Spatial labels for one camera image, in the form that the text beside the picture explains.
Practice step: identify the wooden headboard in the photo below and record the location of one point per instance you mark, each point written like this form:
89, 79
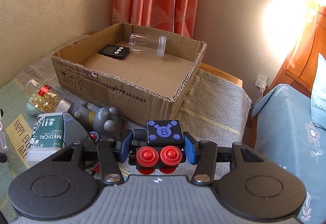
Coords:
300, 66

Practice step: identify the clear jar of yellow capsules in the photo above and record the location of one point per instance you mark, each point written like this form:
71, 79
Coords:
45, 98

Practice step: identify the brown cardboard box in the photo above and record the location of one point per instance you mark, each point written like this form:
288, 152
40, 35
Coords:
141, 86

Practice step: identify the black blue cube robot toy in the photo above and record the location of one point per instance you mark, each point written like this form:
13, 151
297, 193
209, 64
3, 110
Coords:
158, 146

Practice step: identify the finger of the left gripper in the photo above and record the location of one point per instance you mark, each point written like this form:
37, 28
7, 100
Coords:
3, 142

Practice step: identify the red cube robot toy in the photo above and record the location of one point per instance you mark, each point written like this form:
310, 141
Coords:
93, 167

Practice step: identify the light green earbud case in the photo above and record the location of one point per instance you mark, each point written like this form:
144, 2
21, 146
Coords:
31, 110

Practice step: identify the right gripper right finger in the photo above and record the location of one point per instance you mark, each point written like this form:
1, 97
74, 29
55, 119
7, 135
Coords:
203, 154

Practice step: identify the black glossy teardrop case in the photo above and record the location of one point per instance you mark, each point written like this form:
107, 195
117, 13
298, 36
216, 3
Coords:
73, 130

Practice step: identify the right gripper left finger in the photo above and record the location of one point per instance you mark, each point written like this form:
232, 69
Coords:
110, 153

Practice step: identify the white wall charger plug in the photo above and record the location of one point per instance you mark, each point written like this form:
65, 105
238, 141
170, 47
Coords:
262, 82

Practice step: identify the black digital timer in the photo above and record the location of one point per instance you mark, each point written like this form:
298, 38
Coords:
115, 51

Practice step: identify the blue floral bed sheet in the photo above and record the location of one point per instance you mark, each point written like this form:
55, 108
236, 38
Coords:
287, 136

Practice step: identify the grey green plaid blanket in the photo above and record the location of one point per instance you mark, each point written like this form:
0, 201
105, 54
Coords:
212, 109

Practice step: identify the clear plastic jar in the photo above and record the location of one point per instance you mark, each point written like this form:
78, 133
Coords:
141, 42

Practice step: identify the light blue pillow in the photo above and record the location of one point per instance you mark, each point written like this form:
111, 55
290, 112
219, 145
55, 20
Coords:
318, 97

